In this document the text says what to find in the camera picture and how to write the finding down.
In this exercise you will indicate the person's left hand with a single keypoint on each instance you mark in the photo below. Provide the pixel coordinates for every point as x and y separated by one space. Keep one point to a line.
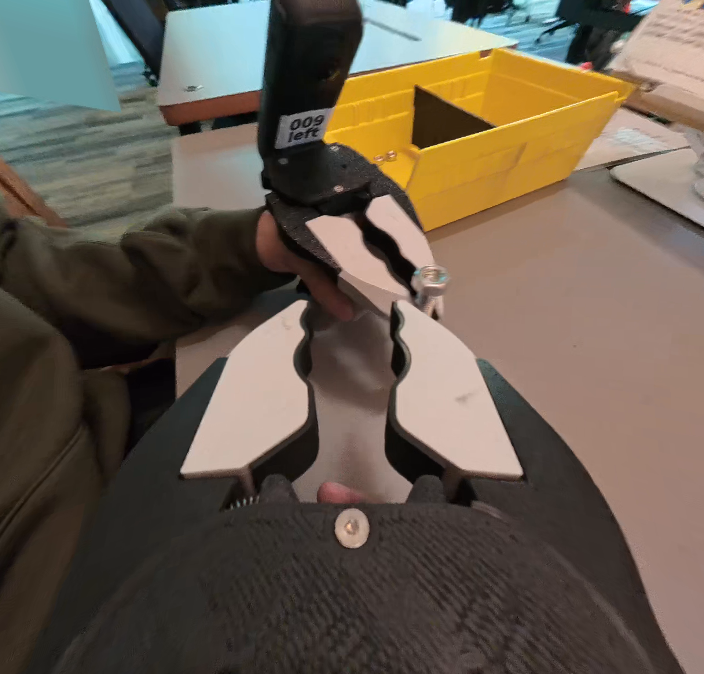
297 267

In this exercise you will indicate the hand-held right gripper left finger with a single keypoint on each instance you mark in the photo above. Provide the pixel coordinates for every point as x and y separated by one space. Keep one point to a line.
253 404

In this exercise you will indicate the person's right hand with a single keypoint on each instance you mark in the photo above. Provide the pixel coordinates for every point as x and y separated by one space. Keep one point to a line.
338 492

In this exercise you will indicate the person's olive jacket torso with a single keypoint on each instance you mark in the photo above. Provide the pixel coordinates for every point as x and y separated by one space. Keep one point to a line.
44 465

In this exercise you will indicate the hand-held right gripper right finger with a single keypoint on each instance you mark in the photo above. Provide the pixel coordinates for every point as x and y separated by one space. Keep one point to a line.
456 404

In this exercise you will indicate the black bin divider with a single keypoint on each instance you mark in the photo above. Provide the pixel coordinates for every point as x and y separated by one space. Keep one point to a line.
445 118

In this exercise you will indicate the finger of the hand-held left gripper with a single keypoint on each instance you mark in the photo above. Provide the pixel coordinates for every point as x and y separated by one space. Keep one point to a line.
404 234
346 256

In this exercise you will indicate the white wood-edged table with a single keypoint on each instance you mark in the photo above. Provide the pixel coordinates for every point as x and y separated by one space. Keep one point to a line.
231 52

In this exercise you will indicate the grey desk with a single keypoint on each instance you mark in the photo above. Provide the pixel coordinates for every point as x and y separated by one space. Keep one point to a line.
577 311

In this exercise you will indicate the wooden cabinet side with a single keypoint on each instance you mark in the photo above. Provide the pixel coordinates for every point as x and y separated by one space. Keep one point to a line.
27 195

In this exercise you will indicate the yellow storage bin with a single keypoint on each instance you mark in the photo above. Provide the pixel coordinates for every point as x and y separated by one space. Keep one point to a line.
522 151

